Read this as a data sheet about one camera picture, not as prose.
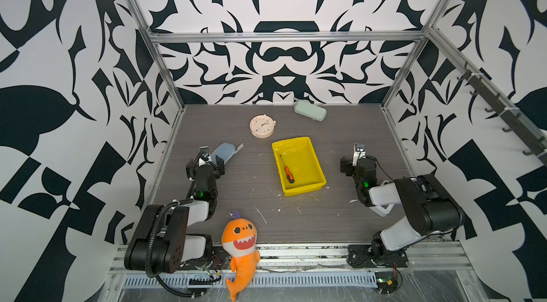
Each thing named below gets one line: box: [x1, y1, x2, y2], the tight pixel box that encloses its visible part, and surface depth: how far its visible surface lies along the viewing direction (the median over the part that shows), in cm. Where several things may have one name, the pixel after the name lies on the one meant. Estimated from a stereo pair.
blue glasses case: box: [210, 142, 245, 166], surface depth 101 cm
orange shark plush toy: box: [221, 210, 261, 302], surface depth 71 cm
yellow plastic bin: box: [272, 136, 327, 198], surface depth 97 cm
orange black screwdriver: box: [279, 153, 295, 184], surface depth 93 cm
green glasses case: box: [293, 99, 328, 122], surface depth 118 cm
